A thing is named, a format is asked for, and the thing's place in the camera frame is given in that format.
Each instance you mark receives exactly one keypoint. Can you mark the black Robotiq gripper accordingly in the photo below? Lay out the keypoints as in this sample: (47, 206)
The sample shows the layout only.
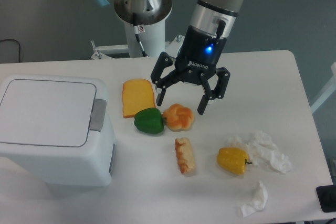
(195, 64)

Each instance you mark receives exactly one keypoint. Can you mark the white push-button trash can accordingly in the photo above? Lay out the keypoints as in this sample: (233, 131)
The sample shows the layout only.
(58, 128)

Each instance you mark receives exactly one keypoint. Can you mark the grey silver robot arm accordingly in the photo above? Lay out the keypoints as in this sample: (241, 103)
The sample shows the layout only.
(212, 17)

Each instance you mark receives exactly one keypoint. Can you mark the round braided bread bun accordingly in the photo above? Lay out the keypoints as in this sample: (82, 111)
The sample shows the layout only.
(178, 117)

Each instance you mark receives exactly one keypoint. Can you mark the orange toast bread slice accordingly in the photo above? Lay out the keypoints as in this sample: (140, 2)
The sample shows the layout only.
(137, 95)

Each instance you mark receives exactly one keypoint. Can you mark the green bell pepper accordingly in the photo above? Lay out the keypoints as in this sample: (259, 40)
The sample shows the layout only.
(149, 121)

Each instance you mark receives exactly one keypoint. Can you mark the long twisted bread stick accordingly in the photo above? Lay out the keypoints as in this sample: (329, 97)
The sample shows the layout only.
(184, 155)

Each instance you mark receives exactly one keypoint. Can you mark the yellow bell pepper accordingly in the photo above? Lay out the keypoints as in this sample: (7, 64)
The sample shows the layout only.
(233, 159)

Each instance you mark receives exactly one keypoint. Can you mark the large crumpled white tissue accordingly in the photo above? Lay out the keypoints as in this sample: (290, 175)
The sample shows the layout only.
(262, 151)

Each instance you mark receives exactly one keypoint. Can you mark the small crumpled white tissue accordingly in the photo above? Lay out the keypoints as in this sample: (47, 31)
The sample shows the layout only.
(258, 201)

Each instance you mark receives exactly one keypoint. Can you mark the black device at table edge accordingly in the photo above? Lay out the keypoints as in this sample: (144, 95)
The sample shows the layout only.
(326, 197)

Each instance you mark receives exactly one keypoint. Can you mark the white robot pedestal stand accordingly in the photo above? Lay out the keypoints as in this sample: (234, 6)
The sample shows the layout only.
(142, 40)

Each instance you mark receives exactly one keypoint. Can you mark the white frame at right edge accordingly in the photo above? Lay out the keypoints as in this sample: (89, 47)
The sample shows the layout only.
(326, 91)

